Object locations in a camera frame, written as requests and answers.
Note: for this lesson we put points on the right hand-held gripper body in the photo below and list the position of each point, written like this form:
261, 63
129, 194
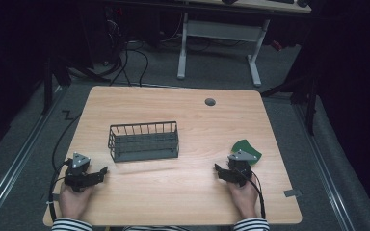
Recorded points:
239, 168

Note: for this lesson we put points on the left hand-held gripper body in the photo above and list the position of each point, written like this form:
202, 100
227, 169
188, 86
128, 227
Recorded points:
77, 174

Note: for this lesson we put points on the person's left hand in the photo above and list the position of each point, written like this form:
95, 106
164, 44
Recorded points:
74, 202

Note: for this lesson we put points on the person's right hand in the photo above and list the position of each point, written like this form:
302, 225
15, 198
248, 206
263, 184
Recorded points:
244, 200

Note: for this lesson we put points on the green flat cloth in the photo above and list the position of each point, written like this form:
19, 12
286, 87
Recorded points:
243, 146

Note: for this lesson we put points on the grey tape strip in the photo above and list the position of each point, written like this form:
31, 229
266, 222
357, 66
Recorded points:
292, 192

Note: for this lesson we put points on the black metal stand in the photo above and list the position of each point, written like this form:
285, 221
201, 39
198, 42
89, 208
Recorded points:
305, 93
47, 86

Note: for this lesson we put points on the white-legged wooden desk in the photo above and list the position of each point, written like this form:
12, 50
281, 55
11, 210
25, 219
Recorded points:
224, 31

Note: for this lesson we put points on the metal floor rail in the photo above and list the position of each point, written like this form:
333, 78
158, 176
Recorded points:
326, 176
14, 166

